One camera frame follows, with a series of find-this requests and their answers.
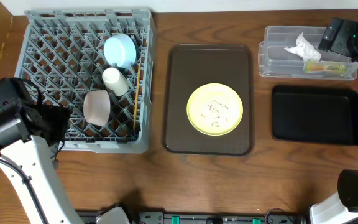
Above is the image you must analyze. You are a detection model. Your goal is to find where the black tray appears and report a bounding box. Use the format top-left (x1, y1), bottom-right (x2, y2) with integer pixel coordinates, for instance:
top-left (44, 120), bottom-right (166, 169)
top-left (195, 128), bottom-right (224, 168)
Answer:
top-left (272, 85), bottom-right (358, 146)

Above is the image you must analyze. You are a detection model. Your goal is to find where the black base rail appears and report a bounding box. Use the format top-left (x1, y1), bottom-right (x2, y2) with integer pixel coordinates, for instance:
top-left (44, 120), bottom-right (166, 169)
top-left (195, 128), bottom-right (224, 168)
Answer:
top-left (129, 211), bottom-right (308, 224)

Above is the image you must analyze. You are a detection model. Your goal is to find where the dark brown serving tray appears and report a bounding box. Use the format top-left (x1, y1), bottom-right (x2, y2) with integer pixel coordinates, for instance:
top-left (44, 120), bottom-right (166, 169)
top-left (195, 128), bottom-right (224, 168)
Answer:
top-left (162, 44), bottom-right (254, 156)

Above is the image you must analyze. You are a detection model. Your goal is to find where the clear plastic bin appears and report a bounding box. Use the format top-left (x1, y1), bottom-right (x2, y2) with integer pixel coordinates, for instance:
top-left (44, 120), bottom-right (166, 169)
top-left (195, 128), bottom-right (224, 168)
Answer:
top-left (258, 26), bottom-right (358, 80)

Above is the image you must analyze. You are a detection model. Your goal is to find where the light blue bowl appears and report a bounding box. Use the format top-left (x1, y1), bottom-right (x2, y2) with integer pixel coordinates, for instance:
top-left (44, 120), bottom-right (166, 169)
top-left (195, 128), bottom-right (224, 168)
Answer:
top-left (103, 33), bottom-right (137, 69)

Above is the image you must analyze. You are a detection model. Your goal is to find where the cream plastic cup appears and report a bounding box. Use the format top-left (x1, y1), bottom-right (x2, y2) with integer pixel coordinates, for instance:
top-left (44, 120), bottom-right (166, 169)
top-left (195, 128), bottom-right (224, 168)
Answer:
top-left (102, 67), bottom-right (129, 96)

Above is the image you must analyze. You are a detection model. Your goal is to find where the grey plastic dish rack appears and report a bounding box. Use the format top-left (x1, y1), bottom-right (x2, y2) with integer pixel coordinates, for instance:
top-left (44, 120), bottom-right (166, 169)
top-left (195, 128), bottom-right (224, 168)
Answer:
top-left (15, 9), bottom-right (157, 154)

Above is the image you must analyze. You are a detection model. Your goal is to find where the white tissue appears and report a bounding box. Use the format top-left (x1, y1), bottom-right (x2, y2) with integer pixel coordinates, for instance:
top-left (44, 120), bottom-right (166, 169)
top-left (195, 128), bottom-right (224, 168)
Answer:
top-left (284, 33), bottom-right (321, 62)

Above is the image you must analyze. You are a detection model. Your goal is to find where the green yellow snack wrapper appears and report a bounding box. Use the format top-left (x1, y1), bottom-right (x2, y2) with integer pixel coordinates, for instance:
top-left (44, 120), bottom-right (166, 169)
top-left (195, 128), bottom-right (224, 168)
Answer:
top-left (304, 60), bottom-right (347, 75)

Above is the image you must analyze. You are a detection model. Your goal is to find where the yellow plate with food scraps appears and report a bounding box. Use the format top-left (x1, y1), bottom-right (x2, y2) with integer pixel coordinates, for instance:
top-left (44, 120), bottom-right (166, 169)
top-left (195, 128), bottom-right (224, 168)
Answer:
top-left (186, 83), bottom-right (244, 136)

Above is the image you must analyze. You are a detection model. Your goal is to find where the wooden chopstick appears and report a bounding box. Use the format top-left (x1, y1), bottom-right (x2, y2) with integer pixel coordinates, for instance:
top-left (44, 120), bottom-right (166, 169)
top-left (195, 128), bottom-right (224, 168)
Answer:
top-left (132, 63), bottom-right (142, 131)

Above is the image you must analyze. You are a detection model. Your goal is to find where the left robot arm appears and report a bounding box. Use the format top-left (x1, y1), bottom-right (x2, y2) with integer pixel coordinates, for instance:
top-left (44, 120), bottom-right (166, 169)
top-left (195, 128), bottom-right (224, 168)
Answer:
top-left (0, 78), bottom-right (82, 223)

